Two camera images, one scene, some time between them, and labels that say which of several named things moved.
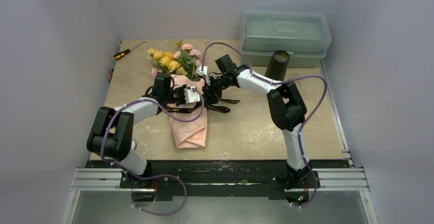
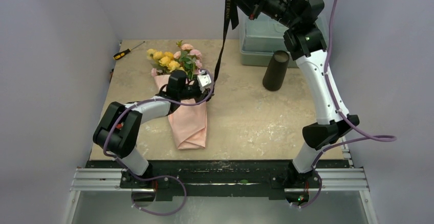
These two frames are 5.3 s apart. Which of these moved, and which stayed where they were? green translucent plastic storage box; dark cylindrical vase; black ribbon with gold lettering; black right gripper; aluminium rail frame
Moved: black right gripper; black ribbon with gold lettering
Stayed: green translucent plastic storage box; dark cylindrical vase; aluminium rail frame
